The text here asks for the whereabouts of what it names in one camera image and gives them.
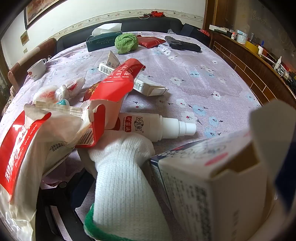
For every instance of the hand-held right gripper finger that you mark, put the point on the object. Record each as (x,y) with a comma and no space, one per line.
(78,192)

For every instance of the white knitted glove green cuff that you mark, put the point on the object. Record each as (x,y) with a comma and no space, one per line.
(120,176)

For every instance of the red and white wipes packet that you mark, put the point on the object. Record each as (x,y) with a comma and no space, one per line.
(16,166)

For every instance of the dark red snack packet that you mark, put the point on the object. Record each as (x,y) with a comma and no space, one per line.
(92,91)

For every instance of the red torn paper box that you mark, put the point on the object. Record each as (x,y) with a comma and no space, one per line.
(120,78)

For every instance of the white and blue paper box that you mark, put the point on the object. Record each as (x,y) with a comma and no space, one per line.
(208,185)

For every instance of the white torn barcode carton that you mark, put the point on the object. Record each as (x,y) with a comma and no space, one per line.
(108,64)

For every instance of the teal crumpled wrapper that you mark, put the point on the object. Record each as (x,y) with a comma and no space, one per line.
(63,102)

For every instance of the crumpled red white wrapper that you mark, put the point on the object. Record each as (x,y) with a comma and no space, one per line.
(71,85)
(46,93)

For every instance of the small white paper box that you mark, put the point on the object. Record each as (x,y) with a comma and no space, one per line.
(148,87)

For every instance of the white ceramic cup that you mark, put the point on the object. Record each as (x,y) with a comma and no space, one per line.
(37,69)

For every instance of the brown chair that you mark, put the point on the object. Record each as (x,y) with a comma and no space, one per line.
(30,58)

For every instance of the dark green tissue box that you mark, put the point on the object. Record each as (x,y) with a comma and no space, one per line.
(104,40)

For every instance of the green cloth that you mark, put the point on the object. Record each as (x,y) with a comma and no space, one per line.
(126,42)

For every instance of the red flat packet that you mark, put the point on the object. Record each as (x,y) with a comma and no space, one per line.
(150,41)

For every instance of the black leather sofa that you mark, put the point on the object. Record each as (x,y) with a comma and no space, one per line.
(143,25)

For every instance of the black toy pistol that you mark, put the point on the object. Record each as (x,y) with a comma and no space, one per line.
(182,45)

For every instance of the red decoration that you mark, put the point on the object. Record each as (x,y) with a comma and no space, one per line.
(157,13)

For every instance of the black bag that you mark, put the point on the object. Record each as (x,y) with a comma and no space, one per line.
(194,32)

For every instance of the wooden cabinet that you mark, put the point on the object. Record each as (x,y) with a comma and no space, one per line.
(249,71)

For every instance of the white flat box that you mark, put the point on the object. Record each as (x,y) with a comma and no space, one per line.
(218,27)

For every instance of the small white spray bottle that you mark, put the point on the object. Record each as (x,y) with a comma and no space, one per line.
(278,62)

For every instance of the yellow wall label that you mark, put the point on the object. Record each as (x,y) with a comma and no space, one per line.
(24,39)

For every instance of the framed wall painting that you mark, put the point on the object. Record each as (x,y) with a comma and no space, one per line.
(39,11)

